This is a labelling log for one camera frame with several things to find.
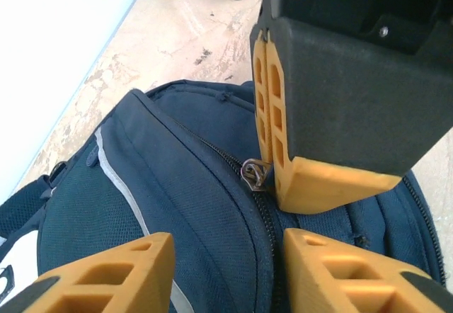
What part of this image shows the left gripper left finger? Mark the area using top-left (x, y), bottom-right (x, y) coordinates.
top-left (0, 232), bottom-right (176, 313)

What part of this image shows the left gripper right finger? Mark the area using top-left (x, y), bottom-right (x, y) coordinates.
top-left (282, 227), bottom-right (453, 313)

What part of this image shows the navy blue backpack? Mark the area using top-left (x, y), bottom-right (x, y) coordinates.
top-left (0, 79), bottom-right (447, 313)

